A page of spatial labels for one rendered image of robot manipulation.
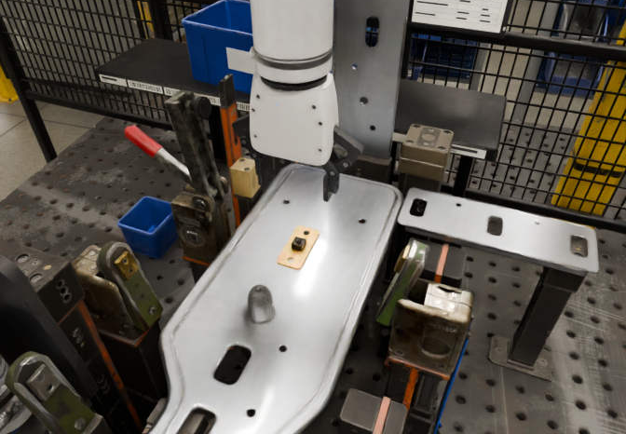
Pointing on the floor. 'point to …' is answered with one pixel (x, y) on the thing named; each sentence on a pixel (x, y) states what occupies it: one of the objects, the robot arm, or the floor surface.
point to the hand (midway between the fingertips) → (296, 182)
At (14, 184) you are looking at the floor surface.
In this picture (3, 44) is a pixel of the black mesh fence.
